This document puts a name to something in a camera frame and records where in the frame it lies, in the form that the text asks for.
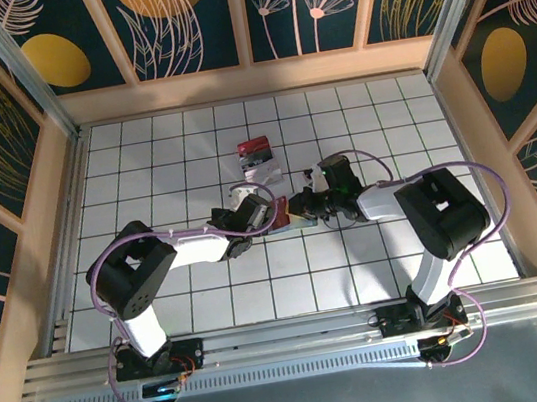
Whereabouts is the plain black card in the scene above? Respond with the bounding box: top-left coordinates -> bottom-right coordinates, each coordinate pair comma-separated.
236,148 -> 275,166

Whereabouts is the red card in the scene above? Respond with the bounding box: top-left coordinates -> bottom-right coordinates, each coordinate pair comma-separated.
234,135 -> 271,158

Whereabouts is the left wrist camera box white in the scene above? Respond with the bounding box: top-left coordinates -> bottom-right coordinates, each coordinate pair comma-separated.
226,183 -> 263,209

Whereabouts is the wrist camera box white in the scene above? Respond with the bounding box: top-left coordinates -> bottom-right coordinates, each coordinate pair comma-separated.
301,161 -> 329,194
226,183 -> 263,209

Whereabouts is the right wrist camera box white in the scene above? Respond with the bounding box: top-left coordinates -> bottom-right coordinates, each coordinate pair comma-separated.
301,161 -> 329,194

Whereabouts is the aluminium mounting rail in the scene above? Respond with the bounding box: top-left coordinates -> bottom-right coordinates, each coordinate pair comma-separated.
18,277 -> 537,400

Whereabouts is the aluminium side rail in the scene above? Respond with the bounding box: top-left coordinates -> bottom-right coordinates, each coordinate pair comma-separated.
10,126 -> 122,358
427,62 -> 532,291

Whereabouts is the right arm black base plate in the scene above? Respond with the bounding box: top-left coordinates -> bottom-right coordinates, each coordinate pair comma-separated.
373,292 -> 470,342

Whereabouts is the slotted grey cable duct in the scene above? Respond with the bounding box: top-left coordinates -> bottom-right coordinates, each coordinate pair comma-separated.
45,343 -> 425,402

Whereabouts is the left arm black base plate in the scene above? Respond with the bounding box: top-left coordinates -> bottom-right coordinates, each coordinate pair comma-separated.
112,335 -> 208,384

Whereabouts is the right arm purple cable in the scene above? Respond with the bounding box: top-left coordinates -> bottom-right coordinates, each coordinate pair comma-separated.
334,126 -> 535,380

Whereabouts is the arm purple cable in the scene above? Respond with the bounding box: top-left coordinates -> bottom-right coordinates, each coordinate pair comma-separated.
76,178 -> 311,402
334,126 -> 535,380

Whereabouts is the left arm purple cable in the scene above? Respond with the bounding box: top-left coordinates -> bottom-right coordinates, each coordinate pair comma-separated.
76,178 -> 311,402

